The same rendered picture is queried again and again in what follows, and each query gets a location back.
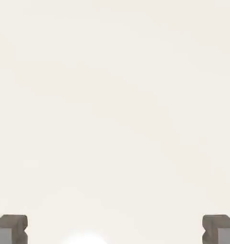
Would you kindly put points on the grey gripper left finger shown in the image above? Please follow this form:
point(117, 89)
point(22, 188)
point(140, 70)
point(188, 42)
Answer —
point(9, 228)

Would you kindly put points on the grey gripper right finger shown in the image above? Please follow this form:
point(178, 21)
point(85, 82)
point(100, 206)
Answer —
point(220, 228)

